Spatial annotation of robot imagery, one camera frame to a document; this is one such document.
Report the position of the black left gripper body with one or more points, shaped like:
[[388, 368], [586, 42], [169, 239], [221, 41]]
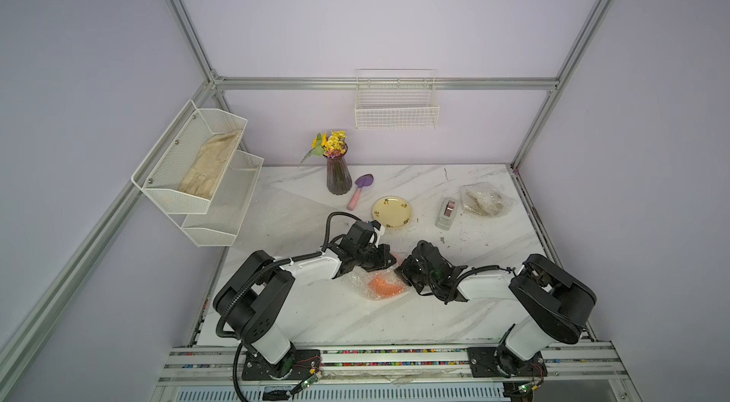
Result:
[[373, 259]]

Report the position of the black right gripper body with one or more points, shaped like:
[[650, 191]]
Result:
[[411, 275]]

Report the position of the orange dinner plate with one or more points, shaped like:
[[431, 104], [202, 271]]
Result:
[[386, 286]]

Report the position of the white tape dispenser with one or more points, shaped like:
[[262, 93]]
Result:
[[447, 213]]

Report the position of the yellow patterned dinner plate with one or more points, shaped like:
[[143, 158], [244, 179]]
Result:
[[486, 203]]

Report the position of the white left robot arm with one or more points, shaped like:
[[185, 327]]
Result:
[[250, 302]]

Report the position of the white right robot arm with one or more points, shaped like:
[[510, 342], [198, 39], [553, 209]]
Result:
[[558, 305]]

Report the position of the cream floral dinner plate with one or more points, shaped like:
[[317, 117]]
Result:
[[392, 212]]

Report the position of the yellow artificial flowers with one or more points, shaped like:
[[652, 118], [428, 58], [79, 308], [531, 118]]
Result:
[[329, 144]]

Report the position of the beige cloth in shelf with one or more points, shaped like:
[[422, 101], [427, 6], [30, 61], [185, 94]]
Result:
[[202, 178]]

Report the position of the white mesh two-tier shelf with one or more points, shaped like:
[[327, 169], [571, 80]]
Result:
[[207, 223]]

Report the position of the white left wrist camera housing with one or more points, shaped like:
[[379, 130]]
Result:
[[378, 233]]

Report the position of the white wire wall basket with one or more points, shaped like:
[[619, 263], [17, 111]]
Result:
[[392, 99]]

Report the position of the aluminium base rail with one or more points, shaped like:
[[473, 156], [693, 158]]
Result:
[[587, 371]]

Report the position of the aluminium frame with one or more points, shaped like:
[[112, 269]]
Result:
[[26, 344]]

